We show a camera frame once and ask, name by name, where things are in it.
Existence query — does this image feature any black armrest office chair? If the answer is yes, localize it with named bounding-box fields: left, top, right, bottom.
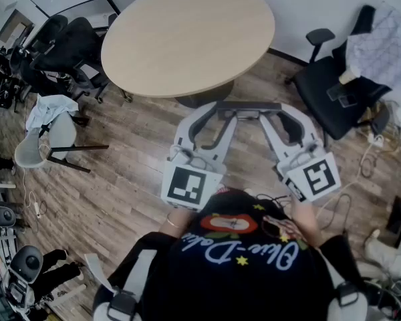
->
left=285, top=4, right=394, bottom=146

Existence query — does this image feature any grey backpack strap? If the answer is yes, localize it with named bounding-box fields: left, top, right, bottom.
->
left=327, top=279, right=368, bottom=321
left=93, top=249, right=158, bottom=321

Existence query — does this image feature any grey shell chair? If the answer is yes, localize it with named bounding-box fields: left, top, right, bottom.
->
left=13, top=112, right=110, bottom=174

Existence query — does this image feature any round wooden table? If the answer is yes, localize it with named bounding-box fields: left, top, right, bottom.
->
left=100, top=0, right=277, bottom=109

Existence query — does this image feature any light blue cloth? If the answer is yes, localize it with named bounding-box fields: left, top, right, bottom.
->
left=25, top=94, right=80, bottom=133

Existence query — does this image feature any beige paper cup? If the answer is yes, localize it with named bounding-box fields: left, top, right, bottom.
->
left=339, top=68, right=362, bottom=86

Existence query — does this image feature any black printed t-shirt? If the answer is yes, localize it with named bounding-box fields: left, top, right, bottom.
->
left=106, top=187, right=368, bottom=321

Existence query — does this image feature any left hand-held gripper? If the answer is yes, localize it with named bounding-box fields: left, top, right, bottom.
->
left=160, top=100, right=238, bottom=213

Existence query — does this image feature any grey round-headed machine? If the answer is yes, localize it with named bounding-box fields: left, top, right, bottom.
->
left=0, top=205, right=17, bottom=229
left=1, top=245, right=44, bottom=317

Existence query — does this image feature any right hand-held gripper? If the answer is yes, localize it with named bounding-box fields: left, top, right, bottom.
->
left=259, top=102, right=342, bottom=203

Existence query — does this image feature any black phone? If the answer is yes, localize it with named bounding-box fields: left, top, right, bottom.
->
left=337, top=92, right=358, bottom=108
left=326, top=82, right=350, bottom=102

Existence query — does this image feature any person's right forearm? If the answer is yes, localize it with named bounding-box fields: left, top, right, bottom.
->
left=289, top=194, right=323, bottom=249

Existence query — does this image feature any person's left forearm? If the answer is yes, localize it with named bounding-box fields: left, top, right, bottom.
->
left=160, top=207, right=196, bottom=239

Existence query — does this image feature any black picture frame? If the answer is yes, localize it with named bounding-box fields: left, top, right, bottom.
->
left=215, top=100, right=283, bottom=120

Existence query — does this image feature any white patterned cloth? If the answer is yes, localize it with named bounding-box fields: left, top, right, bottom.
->
left=346, top=1, right=401, bottom=88

